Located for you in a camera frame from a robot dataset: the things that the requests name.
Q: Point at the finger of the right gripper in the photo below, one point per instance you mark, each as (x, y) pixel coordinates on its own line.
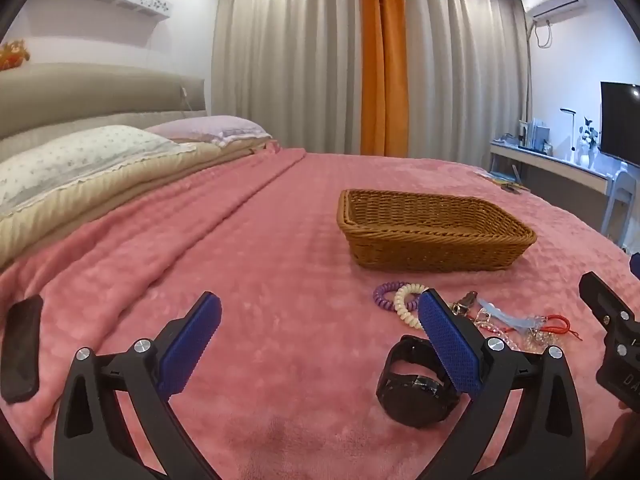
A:
(601, 299)

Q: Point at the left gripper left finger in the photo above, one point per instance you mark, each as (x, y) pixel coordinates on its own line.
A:
(92, 440)

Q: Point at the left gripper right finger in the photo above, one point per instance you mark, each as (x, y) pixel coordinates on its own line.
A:
(546, 439)

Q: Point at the light blue hair clip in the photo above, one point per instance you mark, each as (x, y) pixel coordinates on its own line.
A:
(520, 325)

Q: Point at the silver metal hair clip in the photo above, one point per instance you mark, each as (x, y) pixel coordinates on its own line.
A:
(463, 305)

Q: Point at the red cord charm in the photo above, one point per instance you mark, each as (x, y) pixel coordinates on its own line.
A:
(555, 325)

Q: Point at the right hand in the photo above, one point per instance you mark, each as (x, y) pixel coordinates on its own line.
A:
(618, 456)

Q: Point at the black phone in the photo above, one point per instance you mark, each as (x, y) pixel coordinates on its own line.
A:
(20, 351)

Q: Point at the white chair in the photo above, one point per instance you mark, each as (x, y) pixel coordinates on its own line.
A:
(622, 188)

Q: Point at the grey long desk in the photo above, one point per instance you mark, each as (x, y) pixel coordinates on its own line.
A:
(602, 183)

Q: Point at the small items on bed edge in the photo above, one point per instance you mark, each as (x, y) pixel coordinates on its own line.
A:
(504, 184)

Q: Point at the vase with flowers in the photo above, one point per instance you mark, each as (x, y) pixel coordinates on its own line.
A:
(588, 144)

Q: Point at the pink plush blanket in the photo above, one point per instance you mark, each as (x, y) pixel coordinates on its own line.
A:
(286, 388)

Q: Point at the books on desk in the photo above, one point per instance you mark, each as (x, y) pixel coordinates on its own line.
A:
(534, 136)

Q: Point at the white desk lamp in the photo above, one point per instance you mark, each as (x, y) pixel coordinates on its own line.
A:
(569, 142)

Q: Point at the black television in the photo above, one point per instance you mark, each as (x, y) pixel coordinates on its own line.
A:
(620, 121)

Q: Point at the beige folded quilt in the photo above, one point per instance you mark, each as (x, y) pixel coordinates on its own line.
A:
(53, 213)

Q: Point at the brown wicker basket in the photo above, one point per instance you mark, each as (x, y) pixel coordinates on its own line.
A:
(412, 232)

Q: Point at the white floral pillow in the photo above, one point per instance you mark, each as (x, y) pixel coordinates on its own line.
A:
(68, 159)

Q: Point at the lilac pillow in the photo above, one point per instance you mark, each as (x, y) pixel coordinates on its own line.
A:
(218, 129)

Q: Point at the orange curtain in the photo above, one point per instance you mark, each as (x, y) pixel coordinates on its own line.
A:
(384, 83)

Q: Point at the beige padded headboard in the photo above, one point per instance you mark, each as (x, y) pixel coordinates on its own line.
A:
(46, 94)

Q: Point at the orange plush toy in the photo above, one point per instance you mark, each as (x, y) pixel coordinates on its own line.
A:
(13, 54)

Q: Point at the beige curtain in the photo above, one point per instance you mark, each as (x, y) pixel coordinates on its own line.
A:
(294, 67)

